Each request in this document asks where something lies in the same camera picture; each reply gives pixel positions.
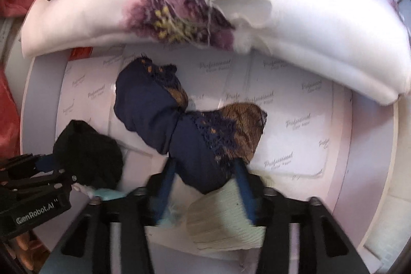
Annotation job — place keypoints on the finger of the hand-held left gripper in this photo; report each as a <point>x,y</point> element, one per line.
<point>41,179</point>
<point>19,165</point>

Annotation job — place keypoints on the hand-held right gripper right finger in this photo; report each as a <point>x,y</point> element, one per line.
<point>245,193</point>

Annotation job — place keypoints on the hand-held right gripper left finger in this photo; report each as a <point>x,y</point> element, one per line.
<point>165,187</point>

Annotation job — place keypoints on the cream knit sock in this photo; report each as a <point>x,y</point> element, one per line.
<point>221,219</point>

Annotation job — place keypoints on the black sock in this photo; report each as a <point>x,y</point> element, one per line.
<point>86,152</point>

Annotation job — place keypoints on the navy lace underwear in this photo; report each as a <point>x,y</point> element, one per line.
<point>151,113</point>

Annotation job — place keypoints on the person's left hand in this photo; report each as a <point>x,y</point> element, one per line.
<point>25,248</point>

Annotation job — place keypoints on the red fleece blanket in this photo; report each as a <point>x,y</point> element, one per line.
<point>9,120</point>

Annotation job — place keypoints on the glossy white paper sheets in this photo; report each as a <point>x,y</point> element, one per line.
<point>289,120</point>

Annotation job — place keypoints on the red packet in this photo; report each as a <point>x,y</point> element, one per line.
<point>80,53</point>

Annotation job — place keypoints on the white floral folded cloth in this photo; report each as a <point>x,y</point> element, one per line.
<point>305,36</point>

